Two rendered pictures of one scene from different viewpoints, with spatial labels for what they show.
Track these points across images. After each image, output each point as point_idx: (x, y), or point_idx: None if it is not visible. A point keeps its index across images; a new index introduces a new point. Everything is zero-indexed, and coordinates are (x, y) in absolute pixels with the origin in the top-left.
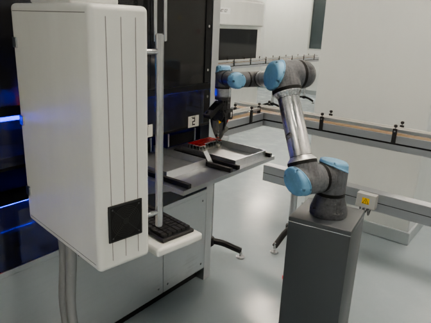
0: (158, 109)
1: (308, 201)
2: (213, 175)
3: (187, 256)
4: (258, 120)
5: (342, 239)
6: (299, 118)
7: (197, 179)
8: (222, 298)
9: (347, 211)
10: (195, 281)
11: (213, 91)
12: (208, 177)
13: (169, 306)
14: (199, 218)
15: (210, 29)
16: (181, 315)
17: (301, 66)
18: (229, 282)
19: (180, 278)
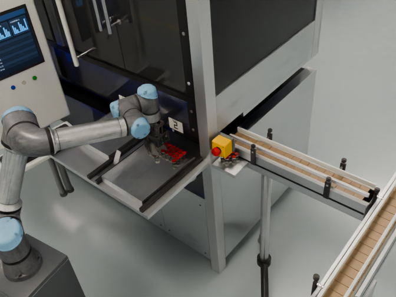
0: None
1: (55, 253)
2: (82, 167)
3: (188, 232)
4: (349, 205)
5: None
6: (0, 168)
7: (72, 158)
8: (180, 286)
9: (8, 277)
10: (209, 261)
11: (201, 112)
12: (78, 164)
13: (167, 245)
14: (197, 215)
15: (187, 38)
16: (154, 254)
17: (6, 129)
18: (209, 293)
19: (182, 240)
